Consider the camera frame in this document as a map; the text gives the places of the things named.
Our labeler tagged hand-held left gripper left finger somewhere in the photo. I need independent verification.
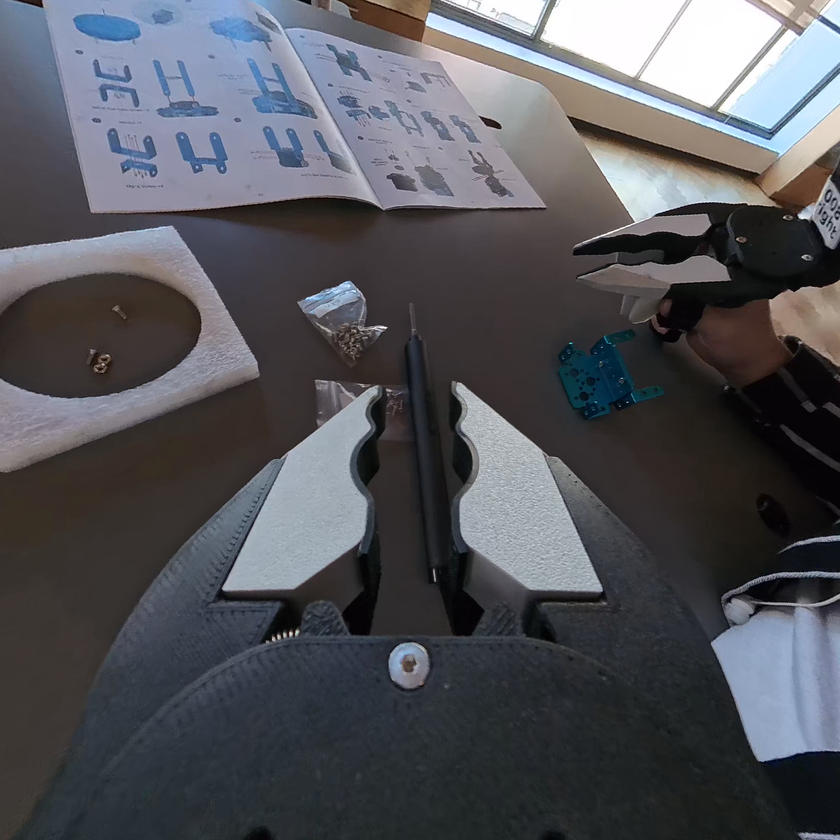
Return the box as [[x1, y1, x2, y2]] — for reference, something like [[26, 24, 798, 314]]
[[222, 385, 385, 635]]

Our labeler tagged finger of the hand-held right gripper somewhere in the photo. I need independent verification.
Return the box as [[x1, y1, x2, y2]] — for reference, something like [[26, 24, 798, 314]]
[[571, 202, 714, 268], [575, 253, 732, 296]]

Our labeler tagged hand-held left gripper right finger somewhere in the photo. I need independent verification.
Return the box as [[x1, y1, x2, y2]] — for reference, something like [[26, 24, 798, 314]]
[[441, 381, 605, 635]]

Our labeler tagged blue metal bracket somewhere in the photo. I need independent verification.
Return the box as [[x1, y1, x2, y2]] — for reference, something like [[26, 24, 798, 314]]
[[558, 330, 665, 421]]

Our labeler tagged black electric screwdriver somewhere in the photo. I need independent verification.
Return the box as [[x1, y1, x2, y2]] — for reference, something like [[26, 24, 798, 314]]
[[403, 303, 454, 585]]

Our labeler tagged person's right forearm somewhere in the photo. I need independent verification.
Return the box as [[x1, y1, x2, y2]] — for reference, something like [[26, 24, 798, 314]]
[[722, 336, 840, 513]]

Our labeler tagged dark desk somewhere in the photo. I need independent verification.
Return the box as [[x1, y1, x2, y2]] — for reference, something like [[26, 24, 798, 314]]
[[0, 0, 840, 840]]

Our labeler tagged round black desk grommet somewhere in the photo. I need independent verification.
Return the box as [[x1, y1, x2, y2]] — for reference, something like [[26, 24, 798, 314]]
[[756, 493, 791, 534]]

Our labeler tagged person's right hand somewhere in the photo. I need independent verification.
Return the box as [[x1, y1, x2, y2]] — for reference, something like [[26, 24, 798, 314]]
[[648, 306, 793, 389]]

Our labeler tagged flat clear screw bag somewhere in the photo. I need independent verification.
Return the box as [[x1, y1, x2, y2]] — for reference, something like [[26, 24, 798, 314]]
[[314, 379, 414, 442]]

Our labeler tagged crumpled clear screw bag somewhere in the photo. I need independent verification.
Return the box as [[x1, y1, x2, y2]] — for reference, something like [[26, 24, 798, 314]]
[[297, 281, 388, 367]]

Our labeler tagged instruction booklet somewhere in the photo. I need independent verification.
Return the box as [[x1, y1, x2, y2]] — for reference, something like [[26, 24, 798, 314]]
[[42, 0, 547, 214]]

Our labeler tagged white foam ring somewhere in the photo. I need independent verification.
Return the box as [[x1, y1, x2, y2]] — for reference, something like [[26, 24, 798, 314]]
[[0, 226, 260, 473]]

